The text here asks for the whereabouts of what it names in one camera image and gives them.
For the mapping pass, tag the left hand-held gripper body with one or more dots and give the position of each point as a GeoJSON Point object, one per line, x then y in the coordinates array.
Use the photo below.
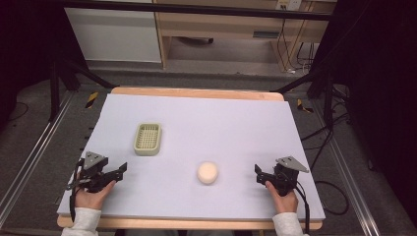
{"type": "Point", "coordinates": [93, 170]}

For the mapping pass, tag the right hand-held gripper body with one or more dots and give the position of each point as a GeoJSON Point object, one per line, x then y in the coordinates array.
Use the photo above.
{"type": "Point", "coordinates": [286, 178]}

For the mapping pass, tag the person's right hand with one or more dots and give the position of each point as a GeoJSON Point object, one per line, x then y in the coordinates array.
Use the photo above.
{"type": "Point", "coordinates": [285, 201]}

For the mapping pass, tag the person's left hand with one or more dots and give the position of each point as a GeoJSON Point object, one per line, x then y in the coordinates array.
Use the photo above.
{"type": "Point", "coordinates": [90, 198]}

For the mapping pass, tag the green soap dish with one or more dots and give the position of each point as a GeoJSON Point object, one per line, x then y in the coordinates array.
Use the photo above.
{"type": "Point", "coordinates": [147, 139]}

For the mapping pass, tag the round cream soap bar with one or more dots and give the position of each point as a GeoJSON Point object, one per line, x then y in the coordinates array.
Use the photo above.
{"type": "Point", "coordinates": [207, 172]}

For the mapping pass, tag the lavender table mat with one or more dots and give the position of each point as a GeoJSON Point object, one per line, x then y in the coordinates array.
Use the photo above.
{"type": "Point", "coordinates": [209, 131]}

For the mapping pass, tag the yellow black floor tape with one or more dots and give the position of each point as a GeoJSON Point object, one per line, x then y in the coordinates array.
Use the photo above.
{"type": "Point", "coordinates": [92, 99]}
{"type": "Point", "coordinates": [304, 107]}

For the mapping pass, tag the black metal stand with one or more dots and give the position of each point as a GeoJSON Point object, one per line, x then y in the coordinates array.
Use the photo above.
{"type": "Point", "coordinates": [54, 91]}
{"type": "Point", "coordinates": [327, 98]}

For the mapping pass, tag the wooden table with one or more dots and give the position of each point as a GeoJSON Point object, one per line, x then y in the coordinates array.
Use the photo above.
{"type": "Point", "coordinates": [196, 92]}

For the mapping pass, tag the black curtain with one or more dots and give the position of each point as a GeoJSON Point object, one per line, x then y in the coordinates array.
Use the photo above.
{"type": "Point", "coordinates": [29, 42]}
{"type": "Point", "coordinates": [380, 82]}

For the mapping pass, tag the white cabinet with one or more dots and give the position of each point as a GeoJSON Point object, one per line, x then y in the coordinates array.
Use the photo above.
{"type": "Point", "coordinates": [114, 32]}

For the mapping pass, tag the wooden desk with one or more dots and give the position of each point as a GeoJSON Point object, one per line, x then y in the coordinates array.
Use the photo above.
{"type": "Point", "coordinates": [229, 26]}

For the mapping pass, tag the white power strip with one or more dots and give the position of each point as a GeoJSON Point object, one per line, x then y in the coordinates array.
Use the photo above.
{"type": "Point", "coordinates": [288, 4]}

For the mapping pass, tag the metal floor rail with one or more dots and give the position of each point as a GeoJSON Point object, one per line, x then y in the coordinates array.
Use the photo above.
{"type": "Point", "coordinates": [36, 154]}
{"type": "Point", "coordinates": [347, 177]}

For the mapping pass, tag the black horizontal frame bar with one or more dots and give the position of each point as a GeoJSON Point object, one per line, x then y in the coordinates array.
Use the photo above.
{"type": "Point", "coordinates": [196, 10]}

